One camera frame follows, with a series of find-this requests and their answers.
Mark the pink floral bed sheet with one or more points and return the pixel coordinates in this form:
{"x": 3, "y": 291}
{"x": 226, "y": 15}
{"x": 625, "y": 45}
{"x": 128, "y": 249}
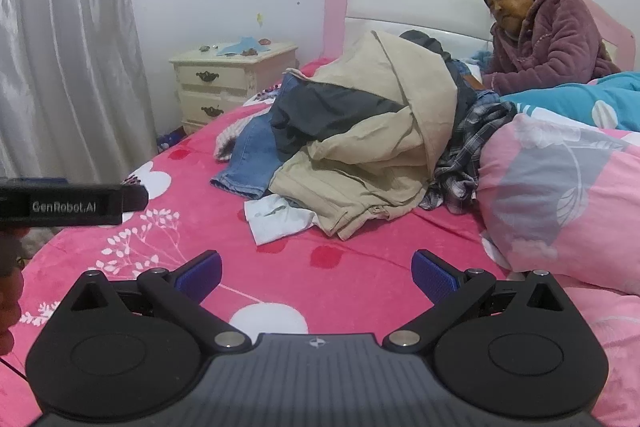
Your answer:
{"x": 350, "y": 227}

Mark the beige pants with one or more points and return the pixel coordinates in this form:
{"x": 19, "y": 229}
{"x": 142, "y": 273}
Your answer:
{"x": 380, "y": 157}

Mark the pink and blue floral quilt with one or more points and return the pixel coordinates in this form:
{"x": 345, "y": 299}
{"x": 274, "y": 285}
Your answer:
{"x": 560, "y": 187}

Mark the pink and white headboard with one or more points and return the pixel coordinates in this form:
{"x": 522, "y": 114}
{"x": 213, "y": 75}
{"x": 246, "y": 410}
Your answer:
{"x": 400, "y": 7}

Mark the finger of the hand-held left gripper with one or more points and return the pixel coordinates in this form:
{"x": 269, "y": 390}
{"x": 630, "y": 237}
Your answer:
{"x": 136, "y": 198}

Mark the dark blue garment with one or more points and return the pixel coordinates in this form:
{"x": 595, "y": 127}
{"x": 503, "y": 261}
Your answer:
{"x": 462, "y": 82}

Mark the blue cloth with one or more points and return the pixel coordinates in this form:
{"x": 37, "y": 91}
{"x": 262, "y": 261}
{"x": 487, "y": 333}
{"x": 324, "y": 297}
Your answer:
{"x": 242, "y": 46}

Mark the white shirt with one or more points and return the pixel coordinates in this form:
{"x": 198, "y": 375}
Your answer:
{"x": 280, "y": 219}

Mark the plaid shirt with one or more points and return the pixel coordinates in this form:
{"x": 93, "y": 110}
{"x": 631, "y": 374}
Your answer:
{"x": 465, "y": 157}

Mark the grey curtain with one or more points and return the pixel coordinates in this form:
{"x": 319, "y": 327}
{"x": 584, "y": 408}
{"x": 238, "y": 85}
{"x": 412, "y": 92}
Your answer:
{"x": 70, "y": 37}

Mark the person's left hand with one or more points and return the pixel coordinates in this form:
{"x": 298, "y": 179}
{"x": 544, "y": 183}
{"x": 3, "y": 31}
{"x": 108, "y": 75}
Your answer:
{"x": 10, "y": 312}

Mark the pinkish knit garment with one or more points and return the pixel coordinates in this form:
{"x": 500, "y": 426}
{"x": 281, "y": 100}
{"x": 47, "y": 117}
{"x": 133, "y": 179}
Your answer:
{"x": 227, "y": 139}

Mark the blue jeans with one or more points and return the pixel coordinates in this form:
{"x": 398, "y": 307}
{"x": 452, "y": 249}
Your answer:
{"x": 250, "y": 157}

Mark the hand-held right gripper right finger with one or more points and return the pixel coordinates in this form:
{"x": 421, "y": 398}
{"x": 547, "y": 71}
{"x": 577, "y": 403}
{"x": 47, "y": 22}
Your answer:
{"x": 432, "y": 274}

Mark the blue patterned object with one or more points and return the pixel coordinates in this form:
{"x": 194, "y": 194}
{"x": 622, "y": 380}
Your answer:
{"x": 171, "y": 142}

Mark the dark grey garment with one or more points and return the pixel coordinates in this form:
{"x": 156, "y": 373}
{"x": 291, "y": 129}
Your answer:
{"x": 325, "y": 107}

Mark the cream nightstand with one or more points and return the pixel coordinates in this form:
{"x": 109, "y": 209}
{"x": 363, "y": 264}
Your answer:
{"x": 225, "y": 82}

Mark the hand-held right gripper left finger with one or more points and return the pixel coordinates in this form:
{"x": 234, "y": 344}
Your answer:
{"x": 202, "y": 274}

